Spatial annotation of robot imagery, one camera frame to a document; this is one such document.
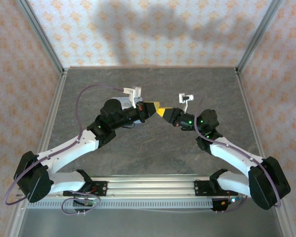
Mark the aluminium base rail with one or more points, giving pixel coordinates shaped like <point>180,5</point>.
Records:
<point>150,187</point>

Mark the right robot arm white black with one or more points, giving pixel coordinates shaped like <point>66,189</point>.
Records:
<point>232,153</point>

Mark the grey metal panel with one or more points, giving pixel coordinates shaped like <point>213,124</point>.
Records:
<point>150,223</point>

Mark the aluminium table side rail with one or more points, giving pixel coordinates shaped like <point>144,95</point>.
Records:
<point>246,106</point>
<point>55,103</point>

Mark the aluminium frame post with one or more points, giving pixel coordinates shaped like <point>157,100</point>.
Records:
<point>259,37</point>
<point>43,39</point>

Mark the black controller board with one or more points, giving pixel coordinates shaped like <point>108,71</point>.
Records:
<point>87,203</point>
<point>223,203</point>

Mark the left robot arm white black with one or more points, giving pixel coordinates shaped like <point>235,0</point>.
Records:
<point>64,153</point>

